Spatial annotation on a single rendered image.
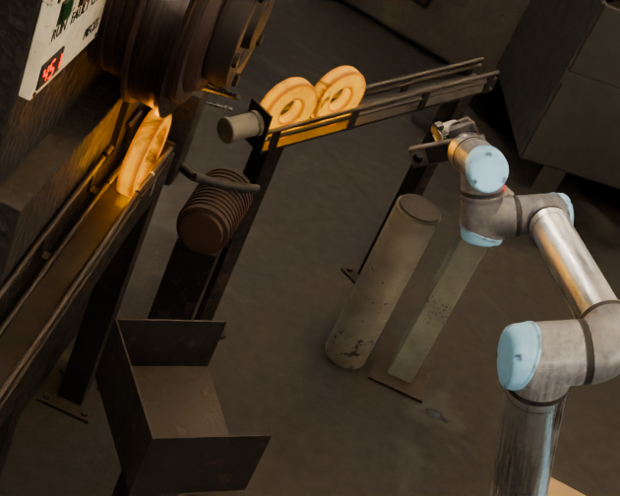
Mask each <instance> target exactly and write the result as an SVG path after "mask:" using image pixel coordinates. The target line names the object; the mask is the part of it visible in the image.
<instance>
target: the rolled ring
mask: <svg viewBox="0 0 620 496"><path fill-rule="evenodd" d="M171 120H172V114H170V115H168V116H167V117H165V118H160V117H158V116H156V115H155V112H154V109H152V110H151V111H150V112H149V113H148V115H147V116H146V117H145V119H144V120H143V122H142V124H141V125H140V127H139V129H138V131H137V133H136V135H135V137H134V139H133V141H132V143H131V145H130V147H129V149H128V152H127V153H126V155H125V158H124V160H123V163H122V166H121V169H120V172H119V175H118V179H117V187H116V188H117V191H118V192H119V193H121V194H123V195H125V196H127V197H130V198H131V197H132V195H133V194H134V192H135V191H136V189H137V188H138V187H139V185H140V184H141V183H142V181H143V180H144V179H145V177H146V176H147V175H148V173H149V172H150V171H151V169H152V168H153V167H154V165H155V164H156V162H157V160H158V158H159V155H160V153H161V151H162V148H163V146H164V143H165V141H166V138H167V135H168V132H169V129H170V125H171Z"/></svg>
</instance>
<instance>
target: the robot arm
mask: <svg viewBox="0 0 620 496"><path fill-rule="evenodd" d="M477 128H478V127H475V123H474V121H473V120H471V119H470V118H469V117H465V118H462V119H460V120H458V121H457V120H451V121H447V122H444V123H442V122H441V121H437V122H435V123H433V124H432V126H431V133H432V136H433V138H434V140H435V142H432V143H427V144H422V145H417V146H412V147H410V148H409V149H408V154H409V157H410V160H411V164H412V166H413V167H419V166H424V165H430V164H435V163H440V162H446V161H449V162H450V164H451V165H452V167H453V168H454V169H455V170H457V171H458V172H459V173H460V174H461V221H460V226H461V237H462V239H463V240H464V241H465V242H466V243H468V244H471V245H474V246H480V247H492V246H498V245H500V244H501V243H502V241H503V237H516V236H531V238H532V239H533V241H535V243H536V245H537V247H538V249H539V251H540V253H541V255H542V257H543V259H544V261H545V263H546V264H547V266H548V268H549V270H550V272H551V274H552V276H553V277H554V279H555V281H556V283H557V284H558V286H559V288H560V290H561V292H562V294H563V296H564V298H565V300H566V302H567V304H568V306H569V307H570V309H571V311H572V313H573V315H574V317H575V319H574V320H558V321H542V322H533V321H525V322H522V323H518V324H511V325H509V326H508V327H506V328H505V329H504V331H503V332H502V334H501V337H500V339H499V343H498V349H497V353H498V357H497V371H498V377H499V381H500V383H501V385H502V386H503V388H505V392H504V398H503V405H502V412H501V419H500V426H499V433H498V440H497V447H496V454H495V461H494V467H493V474H492V481H491V488H490V495H489V496H547V492H548V487H549V482H550V477H551V472H552V468H553V463H554V458H555V452H556V447H557V442H558V437H559V432H560V427H561V422H562V417H563V412H564V407H565V402H566V398H567V396H568V394H569V391H570V386H581V385H595V384H599V383H602V382H606V381H608V380H610V379H612V378H614V377H616V376H618V375H619V374H620V300H618V299H617V297H616V296H615V294H614V292H613V291H612V289H611V287H610V286H609V284H608V283H607V281H606V279H605V278H604V276H603V274H602V273H601V271H600V269H599V268H598V266H597V264H596V263H595V261H594V259H593V258H592V256H591V254H590V253H589V250H588V249H587V247H586V245H585V244H584V242H583V240H582V239H581V237H580V235H579V234H578V232H577V231H576V230H575V228H574V227H573V225H574V211H573V206H572V204H571V200H570V198H569V197H568V196H567V195H566V194H564V193H555V192H551V193H548V194H532V195H516V196H503V185H504V183H505V182H506V180H507V178H508V174H509V166H508V162H507V161H506V159H505V157H504V156H503V154H502V153H501V152H500V151H499V150H497V149H496V148H494V147H492V146H491V145H490V144H489V143H487V142H486V139H485V136H484V135H483V134H480V133H478V132H477V131H478V130H479V128H478V130H477ZM479 134H480V135H479Z"/></svg>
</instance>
